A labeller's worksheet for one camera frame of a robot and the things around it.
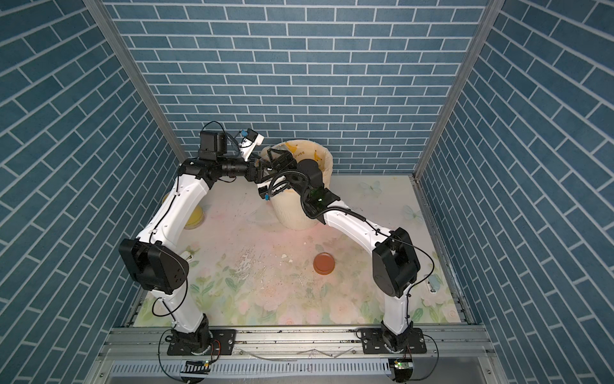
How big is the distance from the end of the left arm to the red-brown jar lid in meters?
0.40

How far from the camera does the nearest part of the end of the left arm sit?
2.27 ft

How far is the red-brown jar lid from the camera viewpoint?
0.91 metres
